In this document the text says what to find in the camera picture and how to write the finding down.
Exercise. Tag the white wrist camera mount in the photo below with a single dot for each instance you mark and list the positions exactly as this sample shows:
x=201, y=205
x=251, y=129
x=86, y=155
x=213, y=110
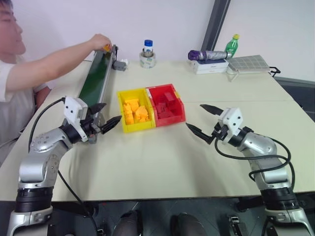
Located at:
x=72, y=108
x=233, y=118

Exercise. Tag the dark rounded shape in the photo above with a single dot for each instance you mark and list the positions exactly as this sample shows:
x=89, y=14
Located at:
x=129, y=223
x=188, y=225

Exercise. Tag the red block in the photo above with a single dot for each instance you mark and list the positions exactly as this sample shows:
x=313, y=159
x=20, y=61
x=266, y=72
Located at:
x=169, y=96
x=161, y=107

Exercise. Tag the white box dark lid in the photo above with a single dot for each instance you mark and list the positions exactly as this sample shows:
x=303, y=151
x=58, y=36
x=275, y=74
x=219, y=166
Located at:
x=211, y=63

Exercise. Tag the person's right hand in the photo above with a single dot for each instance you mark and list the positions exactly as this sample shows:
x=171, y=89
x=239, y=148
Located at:
x=99, y=41

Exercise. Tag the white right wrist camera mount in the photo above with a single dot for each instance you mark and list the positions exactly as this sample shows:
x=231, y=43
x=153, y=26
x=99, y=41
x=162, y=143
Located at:
x=233, y=118

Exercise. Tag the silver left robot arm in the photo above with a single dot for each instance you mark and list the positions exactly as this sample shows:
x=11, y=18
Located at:
x=37, y=167

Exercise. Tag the grey wall pillar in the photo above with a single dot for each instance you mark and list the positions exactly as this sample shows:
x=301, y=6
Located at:
x=214, y=24

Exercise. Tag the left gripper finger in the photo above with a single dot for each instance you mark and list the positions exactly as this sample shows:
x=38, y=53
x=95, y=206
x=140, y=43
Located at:
x=110, y=124
x=98, y=107

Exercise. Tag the black table clamp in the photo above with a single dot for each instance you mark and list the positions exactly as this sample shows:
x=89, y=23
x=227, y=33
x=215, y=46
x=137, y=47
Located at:
x=235, y=225

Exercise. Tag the white flat box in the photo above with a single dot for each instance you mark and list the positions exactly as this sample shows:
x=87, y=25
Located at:
x=210, y=70

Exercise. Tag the green conveyor belt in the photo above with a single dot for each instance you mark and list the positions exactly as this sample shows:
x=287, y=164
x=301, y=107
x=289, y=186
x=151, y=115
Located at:
x=94, y=76

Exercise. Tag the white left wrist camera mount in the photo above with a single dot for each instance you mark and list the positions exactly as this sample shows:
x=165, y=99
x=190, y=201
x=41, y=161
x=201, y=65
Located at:
x=72, y=108

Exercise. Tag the person's left forearm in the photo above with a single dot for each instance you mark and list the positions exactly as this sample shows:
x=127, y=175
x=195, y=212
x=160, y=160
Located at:
x=43, y=96

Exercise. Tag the grey grid panel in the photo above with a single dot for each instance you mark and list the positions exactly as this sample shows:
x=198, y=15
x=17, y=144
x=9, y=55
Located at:
x=248, y=63

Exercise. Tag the person in white shirt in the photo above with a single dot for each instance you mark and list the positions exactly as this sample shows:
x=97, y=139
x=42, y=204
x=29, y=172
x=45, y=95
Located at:
x=12, y=108

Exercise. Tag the small yellow block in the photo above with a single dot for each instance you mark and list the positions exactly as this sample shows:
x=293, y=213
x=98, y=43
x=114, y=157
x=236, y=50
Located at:
x=106, y=48

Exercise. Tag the white bottle blue cap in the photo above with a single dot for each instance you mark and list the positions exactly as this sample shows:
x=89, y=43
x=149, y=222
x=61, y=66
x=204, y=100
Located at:
x=148, y=46

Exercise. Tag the yellow plastic bin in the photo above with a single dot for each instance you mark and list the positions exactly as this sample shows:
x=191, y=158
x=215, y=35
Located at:
x=137, y=127

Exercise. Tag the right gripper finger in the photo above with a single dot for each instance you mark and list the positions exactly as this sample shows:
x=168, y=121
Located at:
x=198, y=131
x=211, y=109

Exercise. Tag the green soda bottle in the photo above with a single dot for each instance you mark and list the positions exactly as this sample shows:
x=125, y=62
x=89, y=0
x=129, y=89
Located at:
x=232, y=46

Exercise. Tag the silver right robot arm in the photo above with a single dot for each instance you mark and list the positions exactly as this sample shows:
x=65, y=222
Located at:
x=261, y=145

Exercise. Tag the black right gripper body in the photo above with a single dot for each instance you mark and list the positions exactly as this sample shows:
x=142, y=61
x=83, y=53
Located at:
x=219, y=131

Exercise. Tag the person's right forearm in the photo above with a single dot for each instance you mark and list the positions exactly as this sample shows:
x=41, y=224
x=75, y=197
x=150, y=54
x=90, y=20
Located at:
x=54, y=66

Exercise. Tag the red plastic bin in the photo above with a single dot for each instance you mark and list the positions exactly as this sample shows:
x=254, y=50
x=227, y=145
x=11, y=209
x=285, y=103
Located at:
x=169, y=120

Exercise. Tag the white tape roll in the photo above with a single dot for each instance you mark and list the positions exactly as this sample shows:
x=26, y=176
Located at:
x=147, y=61

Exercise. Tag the folded grey purple umbrella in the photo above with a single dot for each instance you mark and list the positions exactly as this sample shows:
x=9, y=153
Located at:
x=209, y=54

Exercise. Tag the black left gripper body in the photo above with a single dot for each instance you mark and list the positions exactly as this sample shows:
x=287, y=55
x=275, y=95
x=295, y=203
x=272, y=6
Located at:
x=91, y=127

